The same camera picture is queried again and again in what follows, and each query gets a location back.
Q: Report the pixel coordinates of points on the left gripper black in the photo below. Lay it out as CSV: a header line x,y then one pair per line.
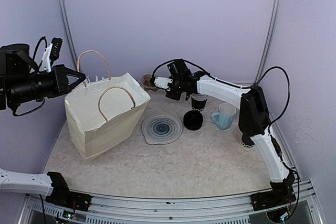
x,y
60,86

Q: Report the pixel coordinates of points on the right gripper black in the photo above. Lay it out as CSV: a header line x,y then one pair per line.
x,y
175,96

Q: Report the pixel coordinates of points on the brown cardboard cup carrier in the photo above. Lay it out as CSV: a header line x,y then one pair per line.
x,y
146,83

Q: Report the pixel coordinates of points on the cream paper bag with handles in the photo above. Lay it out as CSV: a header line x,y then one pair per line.
x,y
102,114

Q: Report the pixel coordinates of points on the black paper coffee cup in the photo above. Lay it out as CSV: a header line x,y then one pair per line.
x,y
246,141

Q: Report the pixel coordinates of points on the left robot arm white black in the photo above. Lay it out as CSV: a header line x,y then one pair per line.
x,y
24,80

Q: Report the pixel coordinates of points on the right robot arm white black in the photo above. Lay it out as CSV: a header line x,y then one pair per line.
x,y
254,121

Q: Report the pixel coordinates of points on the stack of paper cups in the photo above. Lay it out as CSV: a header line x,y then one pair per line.
x,y
198,102

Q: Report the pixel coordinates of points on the cup of white straws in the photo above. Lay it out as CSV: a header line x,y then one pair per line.
x,y
95,79

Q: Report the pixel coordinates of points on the stack of black lids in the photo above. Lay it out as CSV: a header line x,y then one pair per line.
x,y
193,120

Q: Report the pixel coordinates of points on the grey spiral pattern plate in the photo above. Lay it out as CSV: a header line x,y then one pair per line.
x,y
161,128

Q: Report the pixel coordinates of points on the light blue ceramic mug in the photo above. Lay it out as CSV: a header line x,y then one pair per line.
x,y
223,118

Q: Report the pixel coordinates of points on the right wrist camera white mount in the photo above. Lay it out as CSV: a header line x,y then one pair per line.
x,y
163,82

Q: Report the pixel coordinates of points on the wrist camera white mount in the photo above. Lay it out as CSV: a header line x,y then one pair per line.
x,y
163,82
50,55

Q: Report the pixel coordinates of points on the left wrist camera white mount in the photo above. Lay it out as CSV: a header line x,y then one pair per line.
x,y
50,55

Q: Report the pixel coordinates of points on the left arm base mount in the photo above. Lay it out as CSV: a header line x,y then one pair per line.
x,y
70,199

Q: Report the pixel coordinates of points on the aluminium front rail frame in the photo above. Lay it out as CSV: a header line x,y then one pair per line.
x,y
236,208

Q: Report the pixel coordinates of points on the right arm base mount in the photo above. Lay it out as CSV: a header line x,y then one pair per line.
x,y
270,199

